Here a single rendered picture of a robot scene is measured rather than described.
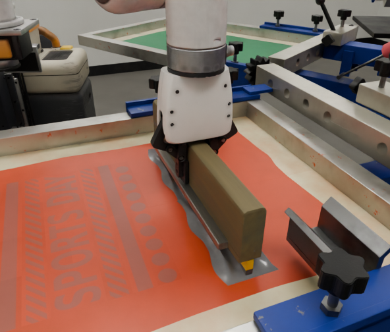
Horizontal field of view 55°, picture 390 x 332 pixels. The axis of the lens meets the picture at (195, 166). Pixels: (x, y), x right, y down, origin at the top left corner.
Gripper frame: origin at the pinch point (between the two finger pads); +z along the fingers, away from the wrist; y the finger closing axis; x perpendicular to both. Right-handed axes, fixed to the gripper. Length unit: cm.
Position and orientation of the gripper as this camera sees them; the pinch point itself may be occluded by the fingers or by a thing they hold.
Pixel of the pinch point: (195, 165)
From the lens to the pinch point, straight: 56.9
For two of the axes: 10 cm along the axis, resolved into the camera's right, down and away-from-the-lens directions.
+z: -0.1, 8.5, 5.2
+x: 3.6, 4.9, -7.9
